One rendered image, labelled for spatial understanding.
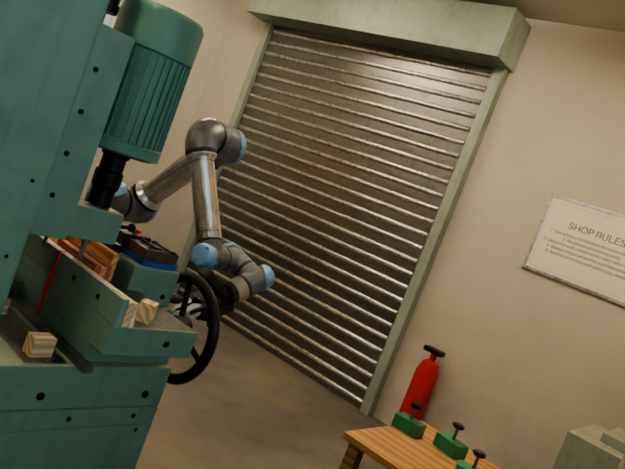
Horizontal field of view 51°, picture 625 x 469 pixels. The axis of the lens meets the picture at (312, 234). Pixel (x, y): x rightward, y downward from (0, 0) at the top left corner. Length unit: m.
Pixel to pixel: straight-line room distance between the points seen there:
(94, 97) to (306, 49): 3.95
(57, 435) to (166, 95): 0.70
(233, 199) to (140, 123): 3.92
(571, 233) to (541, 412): 1.02
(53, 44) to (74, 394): 0.65
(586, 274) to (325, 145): 2.04
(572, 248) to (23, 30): 3.25
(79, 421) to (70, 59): 0.69
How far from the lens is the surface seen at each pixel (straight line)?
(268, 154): 5.13
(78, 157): 1.34
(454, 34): 4.27
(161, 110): 1.40
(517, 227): 4.05
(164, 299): 1.63
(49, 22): 1.24
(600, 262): 3.88
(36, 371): 1.30
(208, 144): 2.00
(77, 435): 1.42
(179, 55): 1.40
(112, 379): 1.39
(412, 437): 2.56
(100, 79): 1.33
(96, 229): 1.45
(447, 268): 4.18
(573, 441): 2.97
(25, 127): 1.24
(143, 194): 2.28
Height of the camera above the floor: 1.29
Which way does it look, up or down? 4 degrees down
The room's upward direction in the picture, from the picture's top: 21 degrees clockwise
